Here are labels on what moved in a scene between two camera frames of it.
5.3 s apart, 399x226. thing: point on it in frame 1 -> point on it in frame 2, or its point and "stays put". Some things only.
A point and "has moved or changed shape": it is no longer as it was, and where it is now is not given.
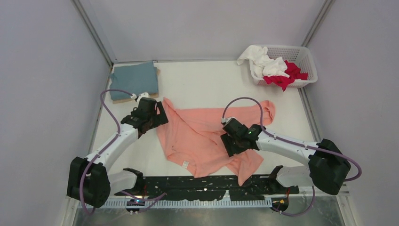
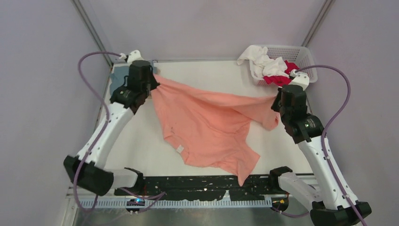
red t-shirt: [294, 74] stays put
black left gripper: [161, 118] -> [155, 84]
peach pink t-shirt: [193, 138] has moved or changed shape
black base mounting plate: [209, 188] stays put
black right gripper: [231, 149] -> [275, 106]
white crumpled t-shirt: [260, 64] stays put
